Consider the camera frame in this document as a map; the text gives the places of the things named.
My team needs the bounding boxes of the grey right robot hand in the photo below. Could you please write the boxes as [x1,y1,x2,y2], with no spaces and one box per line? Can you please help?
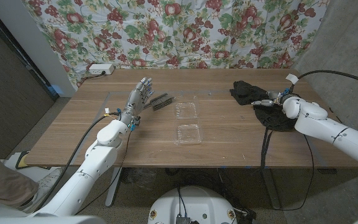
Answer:
[250,90,289,108]

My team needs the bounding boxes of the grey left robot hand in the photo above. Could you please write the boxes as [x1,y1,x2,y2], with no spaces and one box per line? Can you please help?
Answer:
[119,77,155,127]

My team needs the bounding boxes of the black shorts with drawstring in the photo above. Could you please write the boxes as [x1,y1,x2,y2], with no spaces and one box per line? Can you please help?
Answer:
[229,80,298,170]

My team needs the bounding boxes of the grey brush with pale bristles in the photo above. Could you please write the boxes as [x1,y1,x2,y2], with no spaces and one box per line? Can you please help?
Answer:
[143,92,175,112]

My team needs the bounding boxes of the clear plastic clamshell container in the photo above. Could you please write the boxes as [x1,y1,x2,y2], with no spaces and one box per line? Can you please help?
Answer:
[172,100,204,146]

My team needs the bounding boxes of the white power strip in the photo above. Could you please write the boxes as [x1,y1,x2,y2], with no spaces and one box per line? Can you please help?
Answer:
[88,63,116,76]

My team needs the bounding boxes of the floral fruit print backdrop cloth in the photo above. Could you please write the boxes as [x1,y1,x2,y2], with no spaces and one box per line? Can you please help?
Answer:
[22,0,331,90]

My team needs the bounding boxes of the dark table leg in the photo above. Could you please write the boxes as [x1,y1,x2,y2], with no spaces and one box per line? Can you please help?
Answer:
[261,167,282,210]

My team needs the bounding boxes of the light grey table leg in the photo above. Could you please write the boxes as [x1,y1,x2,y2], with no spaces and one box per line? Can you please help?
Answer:
[105,167,122,208]

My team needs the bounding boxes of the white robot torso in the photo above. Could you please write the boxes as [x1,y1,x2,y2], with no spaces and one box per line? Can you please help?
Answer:
[147,185,238,224]

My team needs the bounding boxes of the white sneaker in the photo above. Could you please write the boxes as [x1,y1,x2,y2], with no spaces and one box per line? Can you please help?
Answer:
[23,167,63,213]

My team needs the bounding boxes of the dark brown door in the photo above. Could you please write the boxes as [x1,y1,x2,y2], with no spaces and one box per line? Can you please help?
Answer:
[0,6,58,159]

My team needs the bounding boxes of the person's leg in khaki trousers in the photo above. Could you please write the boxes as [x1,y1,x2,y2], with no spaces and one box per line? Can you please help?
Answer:
[0,146,40,209]

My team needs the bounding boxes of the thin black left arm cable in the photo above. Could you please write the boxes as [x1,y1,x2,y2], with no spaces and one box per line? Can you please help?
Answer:
[73,127,133,216]

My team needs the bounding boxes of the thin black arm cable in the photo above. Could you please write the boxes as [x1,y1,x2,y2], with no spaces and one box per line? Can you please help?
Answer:
[73,127,133,216]
[259,134,316,212]

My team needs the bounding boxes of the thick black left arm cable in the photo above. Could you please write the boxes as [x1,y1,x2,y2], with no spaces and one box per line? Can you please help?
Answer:
[34,110,122,209]

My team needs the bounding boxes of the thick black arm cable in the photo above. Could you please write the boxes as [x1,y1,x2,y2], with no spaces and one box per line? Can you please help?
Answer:
[286,70,358,91]
[34,110,122,209]

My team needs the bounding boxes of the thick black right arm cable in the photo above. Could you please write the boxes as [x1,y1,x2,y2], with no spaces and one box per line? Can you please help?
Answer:
[286,70,358,91]

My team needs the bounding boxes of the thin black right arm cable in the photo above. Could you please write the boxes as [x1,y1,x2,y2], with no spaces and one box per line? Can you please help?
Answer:
[259,134,316,212]

